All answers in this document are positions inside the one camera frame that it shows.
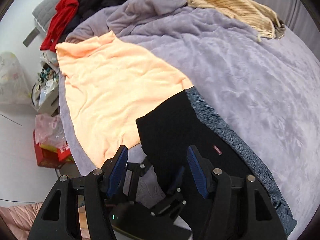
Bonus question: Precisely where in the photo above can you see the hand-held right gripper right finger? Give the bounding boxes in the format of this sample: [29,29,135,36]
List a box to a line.
[187,144,288,240]

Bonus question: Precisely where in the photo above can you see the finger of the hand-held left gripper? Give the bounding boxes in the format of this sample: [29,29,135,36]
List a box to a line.
[150,166,187,218]
[126,162,152,205]

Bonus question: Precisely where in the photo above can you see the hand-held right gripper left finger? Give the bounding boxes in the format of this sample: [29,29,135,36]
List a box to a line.
[26,145,129,240]

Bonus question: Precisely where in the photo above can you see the black pants with patterned lining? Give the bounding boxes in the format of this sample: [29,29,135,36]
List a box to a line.
[136,86,298,237]

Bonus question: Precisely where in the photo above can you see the red cardboard box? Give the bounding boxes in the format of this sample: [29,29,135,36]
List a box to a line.
[33,130,75,169]

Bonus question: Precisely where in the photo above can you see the pink plastic bag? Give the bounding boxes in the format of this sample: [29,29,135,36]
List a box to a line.
[34,114,66,150]

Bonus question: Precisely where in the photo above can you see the peach fleece towel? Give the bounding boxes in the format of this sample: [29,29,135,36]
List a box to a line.
[55,30,193,168]

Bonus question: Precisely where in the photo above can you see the box of clutter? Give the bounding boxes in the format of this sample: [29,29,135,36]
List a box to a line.
[31,52,60,115]

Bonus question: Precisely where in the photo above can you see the pink cloth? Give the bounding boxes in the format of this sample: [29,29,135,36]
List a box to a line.
[0,201,85,240]

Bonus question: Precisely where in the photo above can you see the purple fleece blanket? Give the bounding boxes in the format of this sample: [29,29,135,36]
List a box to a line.
[59,0,320,230]

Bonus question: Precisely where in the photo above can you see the white plastic bag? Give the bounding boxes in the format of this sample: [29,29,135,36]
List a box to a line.
[0,51,32,105]

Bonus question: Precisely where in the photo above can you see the red garment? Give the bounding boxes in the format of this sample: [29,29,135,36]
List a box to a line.
[40,0,79,53]

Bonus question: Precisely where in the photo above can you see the grey-brown cloth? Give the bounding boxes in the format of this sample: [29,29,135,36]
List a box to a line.
[272,17,286,40]

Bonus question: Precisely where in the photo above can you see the beige striped sweater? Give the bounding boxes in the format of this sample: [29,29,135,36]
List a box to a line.
[173,0,282,42]

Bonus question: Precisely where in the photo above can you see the grey pillow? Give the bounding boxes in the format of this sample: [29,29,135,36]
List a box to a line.
[32,0,83,34]

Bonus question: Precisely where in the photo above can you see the pleated grey curtain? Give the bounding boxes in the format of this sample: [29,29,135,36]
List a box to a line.
[260,0,320,63]

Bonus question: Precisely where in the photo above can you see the thin dark cable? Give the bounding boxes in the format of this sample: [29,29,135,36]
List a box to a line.
[0,112,23,127]

